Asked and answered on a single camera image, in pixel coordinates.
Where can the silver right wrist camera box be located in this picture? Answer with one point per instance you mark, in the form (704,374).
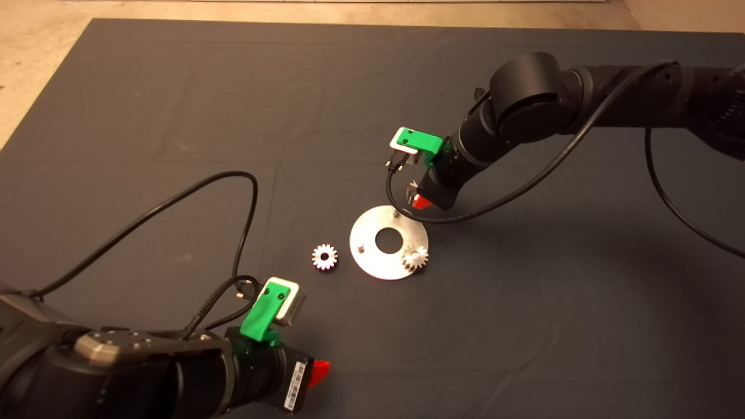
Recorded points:
(398,148)

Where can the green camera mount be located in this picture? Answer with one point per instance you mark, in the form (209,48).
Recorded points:
(259,320)
(425,141)

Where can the bright steel planetary gear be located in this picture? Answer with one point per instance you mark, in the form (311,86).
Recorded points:
(318,261)

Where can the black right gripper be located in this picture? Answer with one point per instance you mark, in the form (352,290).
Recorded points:
(448,177)

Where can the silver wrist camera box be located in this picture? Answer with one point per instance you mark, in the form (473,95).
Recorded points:
(294,307)
(398,148)

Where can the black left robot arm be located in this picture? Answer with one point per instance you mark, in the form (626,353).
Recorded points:
(35,366)

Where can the dark steel planetary gear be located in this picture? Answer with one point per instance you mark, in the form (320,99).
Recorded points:
(415,259)
(412,189)

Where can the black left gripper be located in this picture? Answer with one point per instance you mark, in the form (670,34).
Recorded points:
(270,372)

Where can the round metal carrier plate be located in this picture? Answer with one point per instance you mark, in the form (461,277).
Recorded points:
(372,265)

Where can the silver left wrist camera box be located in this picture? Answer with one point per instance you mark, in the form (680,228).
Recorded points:
(294,307)

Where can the green right camera mount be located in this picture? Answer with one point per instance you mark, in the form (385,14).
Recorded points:
(425,141)

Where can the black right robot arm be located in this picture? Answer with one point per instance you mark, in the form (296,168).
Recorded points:
(535,99)

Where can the dark grey table cloth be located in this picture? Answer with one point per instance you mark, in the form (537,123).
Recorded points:
(372,116)

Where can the green left camera mount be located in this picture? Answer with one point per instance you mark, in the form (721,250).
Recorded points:
(259,320)

